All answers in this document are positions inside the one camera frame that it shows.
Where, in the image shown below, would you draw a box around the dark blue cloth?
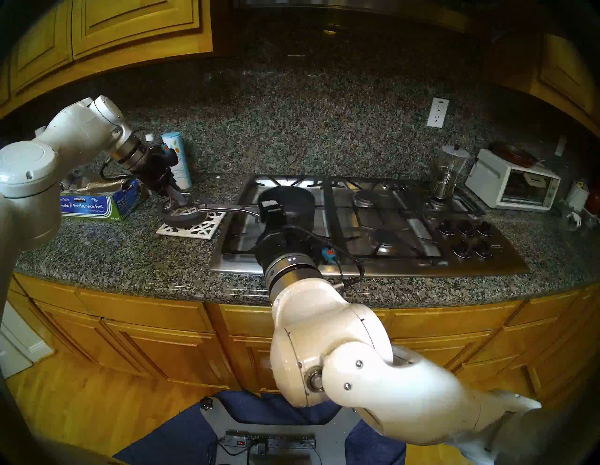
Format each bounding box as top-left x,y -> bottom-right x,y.
112,390 -> 408,465

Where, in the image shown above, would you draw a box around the white toaster oven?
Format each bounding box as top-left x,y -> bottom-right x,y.
465,148 -> 562,212

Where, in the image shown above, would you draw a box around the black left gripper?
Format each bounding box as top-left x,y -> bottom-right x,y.
136,144 -> 195,211

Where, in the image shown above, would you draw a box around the wooden upper cabinet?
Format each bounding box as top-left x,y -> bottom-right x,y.
483,30 -> 600,137
0,0 -> 214,115

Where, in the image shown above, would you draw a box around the black cable with blue connector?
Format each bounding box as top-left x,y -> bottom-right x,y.
100,144 -> 170,181

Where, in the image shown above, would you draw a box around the glass blender jar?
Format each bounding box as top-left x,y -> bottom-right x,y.
429,144 -> 471,203

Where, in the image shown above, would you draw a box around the white canister with leaf print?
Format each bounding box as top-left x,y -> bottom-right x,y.
162,132 -> 193,190

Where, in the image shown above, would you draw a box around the grey pot lid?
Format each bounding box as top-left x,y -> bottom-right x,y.
158,199 -> 208,230

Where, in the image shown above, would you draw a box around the grey power strip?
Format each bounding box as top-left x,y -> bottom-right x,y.
224,433 -> 317,451

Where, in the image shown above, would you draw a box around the blue foil sheet box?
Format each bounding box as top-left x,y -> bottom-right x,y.
60,177 -> 146,222

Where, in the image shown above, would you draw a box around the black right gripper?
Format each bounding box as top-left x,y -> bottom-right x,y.
255,199 -> 320,271

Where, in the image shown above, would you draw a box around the small black stove grate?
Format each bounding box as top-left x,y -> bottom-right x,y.
424,187 -> 486,220

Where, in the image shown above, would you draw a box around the black braided cable blue connector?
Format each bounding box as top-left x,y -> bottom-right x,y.
300,226 -> 365,287

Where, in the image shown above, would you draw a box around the red frying pan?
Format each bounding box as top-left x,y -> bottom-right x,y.
489,140 -> 540,168

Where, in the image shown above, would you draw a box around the white wall outlet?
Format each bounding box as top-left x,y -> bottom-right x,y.
426,97 -> 450,128

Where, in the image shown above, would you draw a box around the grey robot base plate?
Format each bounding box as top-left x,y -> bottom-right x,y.
199,396 -> 367,465

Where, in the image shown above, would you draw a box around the wooden lower cabinets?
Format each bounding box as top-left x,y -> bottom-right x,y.
0,268 -> 600,405

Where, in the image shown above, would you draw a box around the stainless steel gas cooktop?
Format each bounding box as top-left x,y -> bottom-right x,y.
209,175 -> 531,278

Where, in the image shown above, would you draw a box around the black cast iron stove grate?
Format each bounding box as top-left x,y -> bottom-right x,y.
222,177 -> 339,257
322,177 -> 439,259

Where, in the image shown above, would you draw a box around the dark grey saucepan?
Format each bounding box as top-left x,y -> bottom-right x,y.
196,186 -> 316,231

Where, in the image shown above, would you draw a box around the white ornate metal trivet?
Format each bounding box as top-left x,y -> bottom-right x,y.
156,209 -> 227,240

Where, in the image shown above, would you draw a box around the white panelled door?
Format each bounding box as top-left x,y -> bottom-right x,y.
0,293 -> 55,381

